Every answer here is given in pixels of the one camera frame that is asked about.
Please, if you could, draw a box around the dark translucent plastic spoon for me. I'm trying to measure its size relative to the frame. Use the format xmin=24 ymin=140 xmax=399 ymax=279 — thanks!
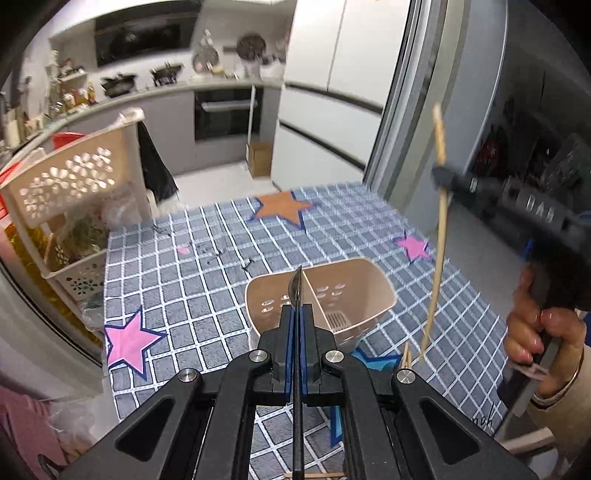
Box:
xmin=288 ymin=267 xmax=304 ymax=480

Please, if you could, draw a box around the plain wooden chopstick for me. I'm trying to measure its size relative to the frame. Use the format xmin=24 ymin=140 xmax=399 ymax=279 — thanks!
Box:
xmin=420 ymin=102 xmax=448 ymax=360

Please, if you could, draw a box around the person's right hand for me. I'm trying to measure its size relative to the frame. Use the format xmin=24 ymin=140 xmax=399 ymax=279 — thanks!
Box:
xmin=504 ymin=267 xmax=587 ymax=400

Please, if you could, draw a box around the blue checkered tablecloth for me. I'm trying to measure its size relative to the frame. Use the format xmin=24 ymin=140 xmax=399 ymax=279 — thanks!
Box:
xmin=103 ymin=182 xmax=509 ymax=480

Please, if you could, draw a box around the beige plastic utensil holder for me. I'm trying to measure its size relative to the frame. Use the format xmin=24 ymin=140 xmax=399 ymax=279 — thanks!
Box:
xmin=245 ymin=258 xmax=397 ymax=352

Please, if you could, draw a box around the pink plastic stool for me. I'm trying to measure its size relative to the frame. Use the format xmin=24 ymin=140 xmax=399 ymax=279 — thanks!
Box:
xmin=0 ymin=387 xmax=66 ymax=479

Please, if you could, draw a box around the black cloth hanging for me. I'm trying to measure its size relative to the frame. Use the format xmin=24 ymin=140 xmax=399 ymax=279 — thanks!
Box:
xmin=137 ymin=121 xmax=178 ymax=204

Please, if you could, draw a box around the beige plastic storage rack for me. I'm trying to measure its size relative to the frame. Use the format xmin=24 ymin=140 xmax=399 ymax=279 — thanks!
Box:
xmin=1 ymin=107 xmax=152 ymax=302

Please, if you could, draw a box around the cardboard box on floor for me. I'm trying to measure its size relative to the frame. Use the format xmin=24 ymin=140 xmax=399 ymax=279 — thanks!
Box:
xmin=247 ymin=142 xmax=273 ymax=178

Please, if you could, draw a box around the white refrigerator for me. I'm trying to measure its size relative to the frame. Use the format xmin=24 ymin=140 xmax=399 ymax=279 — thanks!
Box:
xmin=271 ymin=0 xmax=412 ymax=190

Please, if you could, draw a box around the black built-in oven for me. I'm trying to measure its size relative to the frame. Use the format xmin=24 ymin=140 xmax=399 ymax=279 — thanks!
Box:
xmin=194 ymin=87 xmax=263 ymax=141

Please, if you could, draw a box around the black wok on stove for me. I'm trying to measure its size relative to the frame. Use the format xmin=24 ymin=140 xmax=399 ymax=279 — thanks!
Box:
xmin=100 ymin=73 xmax=137 ymax=98

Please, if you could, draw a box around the black pot on stove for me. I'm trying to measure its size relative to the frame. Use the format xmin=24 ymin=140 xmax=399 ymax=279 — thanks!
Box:
xmin=150 ymin=63 xmax=184 ymax=87

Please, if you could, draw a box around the black range hood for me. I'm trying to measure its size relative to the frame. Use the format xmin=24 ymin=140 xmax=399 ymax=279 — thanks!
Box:
xmin=94 ymin=12 xmax=197 ymax=67

